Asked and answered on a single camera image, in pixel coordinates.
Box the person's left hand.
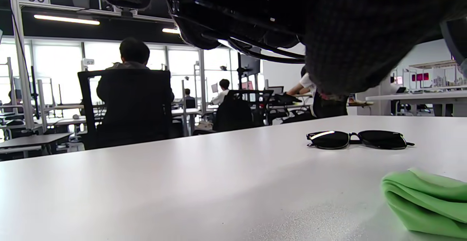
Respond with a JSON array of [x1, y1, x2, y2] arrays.
[[94, 0, 467, 95]]

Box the black square sunglasses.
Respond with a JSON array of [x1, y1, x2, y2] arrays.
[[306, 130, 416, 150]]

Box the green cleaning cloth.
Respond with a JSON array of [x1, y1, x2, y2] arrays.
[[381, 168, 467, 240]]

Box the long white table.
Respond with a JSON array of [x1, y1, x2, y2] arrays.
[[366, 91, 467, 116]]

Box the black monitor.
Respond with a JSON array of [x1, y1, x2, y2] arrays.
[[239, 54, 261, 75]]

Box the dark grey desk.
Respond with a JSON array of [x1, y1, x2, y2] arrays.
[[0, 133, 72, 159]]

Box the metal rig frame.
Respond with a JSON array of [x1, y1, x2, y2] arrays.
[[9, 0, 175, 130]]

